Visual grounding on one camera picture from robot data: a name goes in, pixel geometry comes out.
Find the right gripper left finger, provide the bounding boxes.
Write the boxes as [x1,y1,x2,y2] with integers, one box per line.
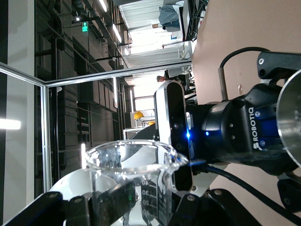
[0,181,137,226]

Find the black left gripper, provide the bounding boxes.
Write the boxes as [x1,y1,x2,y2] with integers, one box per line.
[201,83,283,163]

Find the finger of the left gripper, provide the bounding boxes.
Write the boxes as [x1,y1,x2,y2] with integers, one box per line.
[277,178,301,214]
[257,51,301,80]

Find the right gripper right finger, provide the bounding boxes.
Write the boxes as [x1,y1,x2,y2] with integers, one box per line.
[168,188,259,226]

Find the clear glass measuring beaker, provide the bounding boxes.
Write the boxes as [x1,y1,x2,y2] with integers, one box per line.
[84,139,190,226]

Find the steel jigger cup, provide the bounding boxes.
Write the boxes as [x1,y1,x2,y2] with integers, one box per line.
[276,69,301,163]

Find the brown table cloth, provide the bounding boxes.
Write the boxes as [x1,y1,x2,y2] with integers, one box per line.
[191,0,301,226]

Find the standing person dark shirt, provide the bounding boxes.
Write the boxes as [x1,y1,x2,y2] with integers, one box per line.
[156,69,189,86]

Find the black monitor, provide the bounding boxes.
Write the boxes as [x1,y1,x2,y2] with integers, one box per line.
[180,0,200,42]

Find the white shelf rack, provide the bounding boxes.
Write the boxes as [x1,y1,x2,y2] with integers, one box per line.
[122,116,157,142]

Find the seated person grey clothes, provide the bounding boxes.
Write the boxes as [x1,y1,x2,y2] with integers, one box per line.
[158,0,186,32]

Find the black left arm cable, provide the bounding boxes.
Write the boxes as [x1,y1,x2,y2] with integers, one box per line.
[189,46,301,226]

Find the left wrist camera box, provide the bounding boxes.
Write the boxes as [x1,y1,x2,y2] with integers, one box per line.
[154,80,193,193]

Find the aluminium frame profile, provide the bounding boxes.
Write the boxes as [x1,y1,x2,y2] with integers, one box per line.
[0,60,192,194]

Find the black cable bundle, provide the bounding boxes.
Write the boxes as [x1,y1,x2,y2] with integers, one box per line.
[188,0,209,42]

